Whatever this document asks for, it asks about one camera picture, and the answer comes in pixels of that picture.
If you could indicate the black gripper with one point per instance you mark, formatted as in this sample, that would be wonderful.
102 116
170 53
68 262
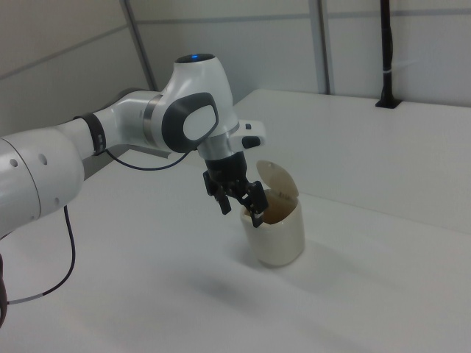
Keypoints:
227 168

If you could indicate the small white bin with lid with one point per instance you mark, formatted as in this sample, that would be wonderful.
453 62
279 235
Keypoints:
276 239

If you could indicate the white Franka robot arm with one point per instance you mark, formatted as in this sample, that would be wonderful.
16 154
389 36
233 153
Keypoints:
121 121

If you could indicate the black pole stand with base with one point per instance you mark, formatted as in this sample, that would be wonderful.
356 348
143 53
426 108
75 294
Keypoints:
387 44

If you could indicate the grey partition corner post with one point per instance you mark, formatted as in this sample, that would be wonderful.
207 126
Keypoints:
141 48

